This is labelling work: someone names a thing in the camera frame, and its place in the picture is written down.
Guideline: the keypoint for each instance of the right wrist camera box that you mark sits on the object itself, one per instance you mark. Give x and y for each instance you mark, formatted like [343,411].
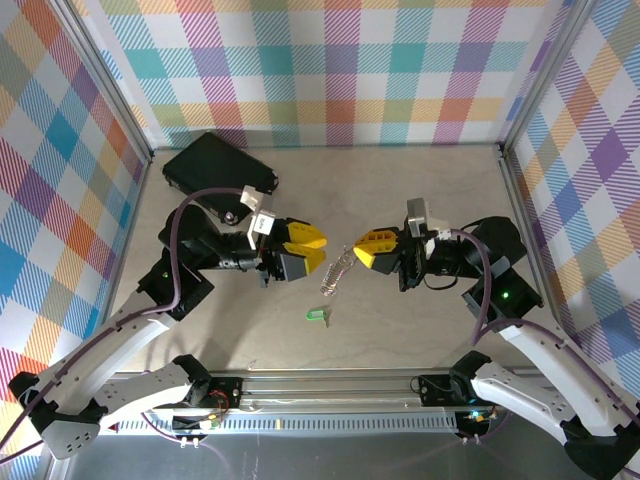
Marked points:
[417,215]

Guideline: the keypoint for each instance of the black zip case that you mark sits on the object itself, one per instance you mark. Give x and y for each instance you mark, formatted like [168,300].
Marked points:
[215,160]

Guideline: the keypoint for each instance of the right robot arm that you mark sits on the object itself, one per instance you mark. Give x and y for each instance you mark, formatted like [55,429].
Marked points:
[540,345]

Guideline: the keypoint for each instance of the small connector board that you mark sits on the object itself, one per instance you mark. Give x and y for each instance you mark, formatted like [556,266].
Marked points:
[475,417]
[200,422]

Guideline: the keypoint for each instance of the aluminium frame post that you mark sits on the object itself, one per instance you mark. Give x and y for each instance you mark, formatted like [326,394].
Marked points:
[545,75]
[105,82]

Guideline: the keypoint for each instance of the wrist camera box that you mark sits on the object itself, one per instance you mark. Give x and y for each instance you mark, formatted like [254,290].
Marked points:
[260,220]
[417,215]

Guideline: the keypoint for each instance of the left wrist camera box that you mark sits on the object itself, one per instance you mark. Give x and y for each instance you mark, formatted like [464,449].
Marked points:
[260,220]

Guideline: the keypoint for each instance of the aluminium front rail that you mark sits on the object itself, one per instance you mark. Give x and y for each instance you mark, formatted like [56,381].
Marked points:
[325,395]

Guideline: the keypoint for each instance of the aluminium side rail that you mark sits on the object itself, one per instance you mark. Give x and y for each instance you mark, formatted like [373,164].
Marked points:
[131,225]
[518,200]

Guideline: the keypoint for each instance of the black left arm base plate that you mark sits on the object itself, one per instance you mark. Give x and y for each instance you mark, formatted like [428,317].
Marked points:
[227,392]

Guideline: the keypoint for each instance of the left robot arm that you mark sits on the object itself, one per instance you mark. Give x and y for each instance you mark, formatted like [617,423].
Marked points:
[125,330]

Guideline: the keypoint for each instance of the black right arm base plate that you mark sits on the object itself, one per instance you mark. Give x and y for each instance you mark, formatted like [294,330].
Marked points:
[435,390]

